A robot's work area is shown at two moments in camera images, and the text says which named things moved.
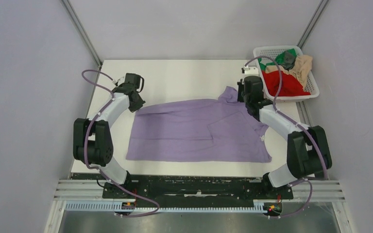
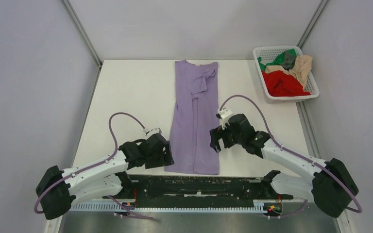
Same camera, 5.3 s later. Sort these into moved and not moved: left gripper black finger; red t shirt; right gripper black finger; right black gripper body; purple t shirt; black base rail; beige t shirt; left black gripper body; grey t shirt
Moved: right gripper black finger; left black gripper body; purple t shirt; left gripper black finger; right black gripper body
Not moved: black base rail; grey t shirt; red t shirt; beige t shirt
